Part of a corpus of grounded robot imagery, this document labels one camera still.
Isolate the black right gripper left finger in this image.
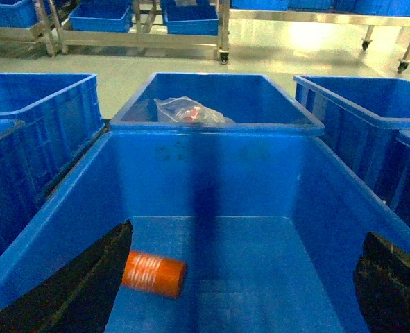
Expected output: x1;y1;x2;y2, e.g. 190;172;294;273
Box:
0;220;133;332

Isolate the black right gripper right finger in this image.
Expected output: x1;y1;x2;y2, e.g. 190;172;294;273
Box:
352;232;410;332

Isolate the orange cylindrical cap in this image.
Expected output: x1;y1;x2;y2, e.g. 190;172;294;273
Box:
121;250;187;299

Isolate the blue bin middle lower shelf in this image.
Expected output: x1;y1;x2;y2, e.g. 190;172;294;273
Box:
0;130;410;332

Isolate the blue bin far right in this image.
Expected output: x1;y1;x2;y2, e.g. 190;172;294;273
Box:
293;74;410;202

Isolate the blue bin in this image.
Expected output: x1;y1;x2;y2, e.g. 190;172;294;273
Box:
110;72;325;137
0;72;105;195
293;74;410;202

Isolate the blue bin far left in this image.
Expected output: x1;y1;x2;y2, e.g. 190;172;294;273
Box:
0;72;105;195

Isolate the clear plastic bag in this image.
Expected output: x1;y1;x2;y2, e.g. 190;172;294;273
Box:
154;96;234;124

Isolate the blue bin behind middle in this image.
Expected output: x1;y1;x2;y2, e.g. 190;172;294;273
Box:
110;72;325;137

